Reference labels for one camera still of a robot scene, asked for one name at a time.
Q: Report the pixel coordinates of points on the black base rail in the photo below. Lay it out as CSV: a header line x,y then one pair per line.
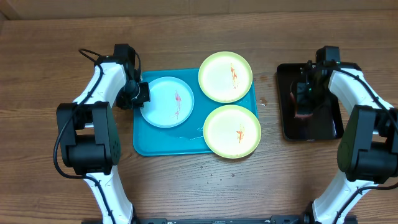
x,y
276,219

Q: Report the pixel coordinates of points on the yellow-green plate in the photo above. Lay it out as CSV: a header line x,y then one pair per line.
x,y
225,77
232,131

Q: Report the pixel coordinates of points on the black rectangular tray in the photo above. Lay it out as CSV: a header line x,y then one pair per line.
x,y
325,122

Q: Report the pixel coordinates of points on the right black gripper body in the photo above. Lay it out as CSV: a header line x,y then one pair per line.
x,y
323,96

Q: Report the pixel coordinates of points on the teal plastic tray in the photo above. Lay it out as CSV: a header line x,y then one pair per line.
x,y
186,138

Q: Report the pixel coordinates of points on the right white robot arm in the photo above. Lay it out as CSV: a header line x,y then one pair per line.
x,y
367,153

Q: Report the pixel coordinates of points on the red and green sponge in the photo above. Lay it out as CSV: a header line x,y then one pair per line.
x,y
301,99

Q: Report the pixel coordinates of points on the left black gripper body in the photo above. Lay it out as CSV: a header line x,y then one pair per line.
x,y
134,95

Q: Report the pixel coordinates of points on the light blue plate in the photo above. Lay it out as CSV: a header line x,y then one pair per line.
x,y
171,102

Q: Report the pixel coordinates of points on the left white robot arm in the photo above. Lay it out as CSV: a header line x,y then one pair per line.
x,y
88,145

